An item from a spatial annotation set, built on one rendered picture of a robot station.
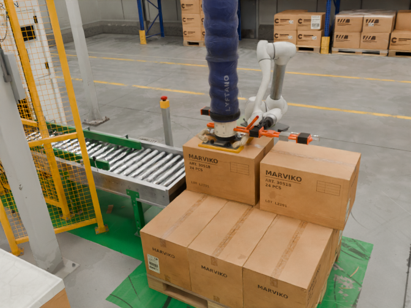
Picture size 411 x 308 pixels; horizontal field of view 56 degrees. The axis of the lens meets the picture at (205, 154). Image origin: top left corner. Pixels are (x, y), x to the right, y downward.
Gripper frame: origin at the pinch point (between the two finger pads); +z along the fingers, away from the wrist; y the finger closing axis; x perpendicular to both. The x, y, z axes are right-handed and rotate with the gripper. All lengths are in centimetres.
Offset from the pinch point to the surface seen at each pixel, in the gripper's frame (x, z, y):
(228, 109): 19.1, 8.6, -17.9
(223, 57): 21, 10, -55
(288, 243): -41, 46, 54
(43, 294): 21, 176, 6
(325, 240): -62, 33, 54
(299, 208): -39, 19, 44
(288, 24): 224, -713, 43
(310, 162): -41.2, 6.6, 13.6
